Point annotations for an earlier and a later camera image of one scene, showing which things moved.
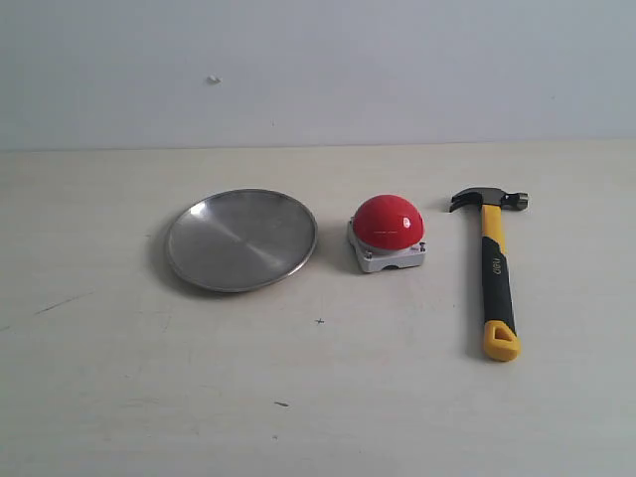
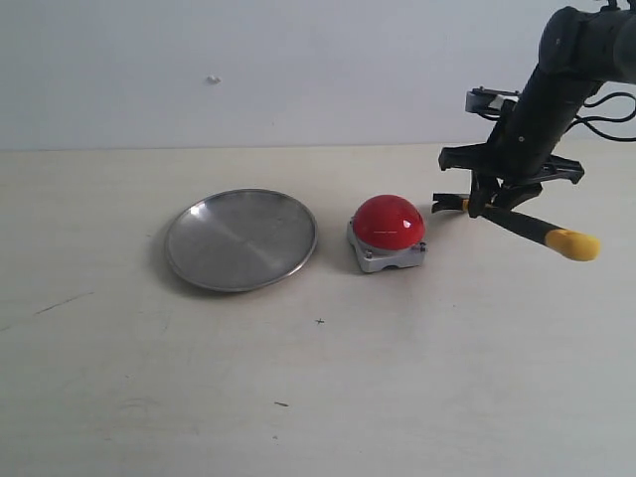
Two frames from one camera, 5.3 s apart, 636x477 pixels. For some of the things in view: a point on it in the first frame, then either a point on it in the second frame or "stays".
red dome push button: x=387 y=231 stays
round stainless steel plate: x=241 y=239 stays
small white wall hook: x=213 y=79 stays
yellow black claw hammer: x=501 y=340 to x=567 y=243
